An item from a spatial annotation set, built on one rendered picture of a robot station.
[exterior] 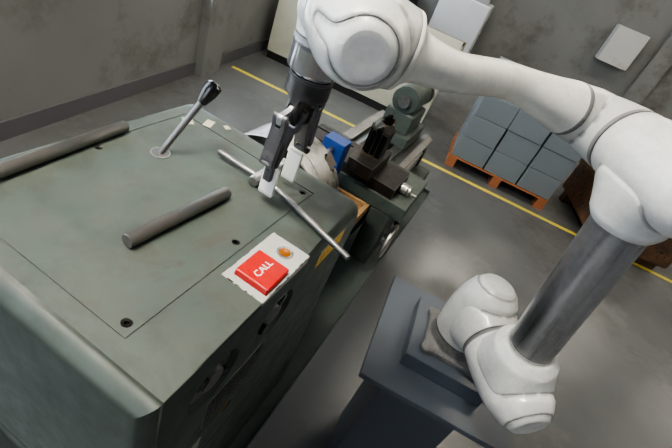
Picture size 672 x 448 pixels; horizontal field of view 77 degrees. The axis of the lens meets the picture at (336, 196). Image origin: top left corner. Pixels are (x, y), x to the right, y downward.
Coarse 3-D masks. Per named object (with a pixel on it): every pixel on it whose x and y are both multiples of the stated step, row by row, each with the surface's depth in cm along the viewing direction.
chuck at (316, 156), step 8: (256, 128) 111; (264, 128) 107; (312, 144) 107; (320, 144) 109; (312, 152) 105; (320, 152) 107; (312, 160) 104; (320, 160) 106; (320, 168) 105; (328, 168) 108; (320, 176) 104; (328, 176) 107; (336, 176) 111; (328, 184) 107; (336, 184) 111
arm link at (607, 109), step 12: (588, 84) 75; (600, 96) 74; (612, 96) 74; (600, 108) 74; (612, 108) 73; (624, 108) 72; (636, 108) 71; (588, 120) 74; (600, 120) 73; (612, 120) 72; (576, 132) 76; (588, 132) 75; (600, 132) 73; (576, 144) 77; (588, 144) 75; (588, 156) 76
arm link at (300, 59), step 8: (296, 32) 63; (296, 40) 63; (304, 40) 61; (296, 48) 63; (304, 48) 62; (288, 56) 65; (296, 56) 63; (304, 56) 62; (312, 56) 62; (288, 64) 65; (296, 64) 64; (304, 64) 63; (312, 64) 63; (296, 72) 66; (304, 72) 64; (312, 72) 63; (320, 72) 63; (312, 80) 65; (320, 80) 64; (328, 80) 65
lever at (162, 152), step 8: (200, 104) 77; (192, 112) 78; (184, 120) 78; (176, 128) 78; (184, 128) 79; (176, 136) 79; (168, 144) 79; (152, 152) 79; (160, 152) 79; (168, 152) 80
